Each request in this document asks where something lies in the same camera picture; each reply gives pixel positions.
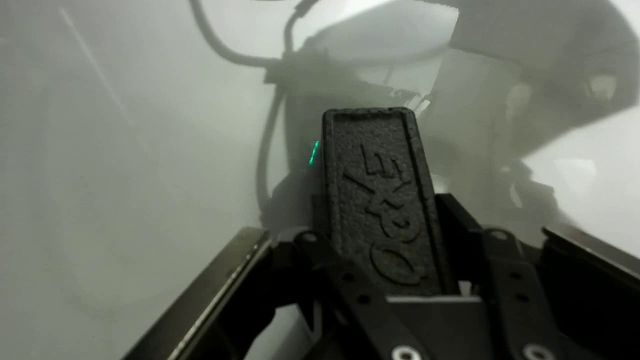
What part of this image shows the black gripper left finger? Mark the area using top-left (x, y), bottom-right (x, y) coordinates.
top-left (291, 193), bottom-right (436, 360)

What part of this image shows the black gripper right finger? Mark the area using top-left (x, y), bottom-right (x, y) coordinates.
top-left (434, 193), bottom-right (584, 360)

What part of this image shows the black whiteboard eraser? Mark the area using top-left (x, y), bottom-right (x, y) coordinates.
top-left (320, 106), bottom-right (461, 299)

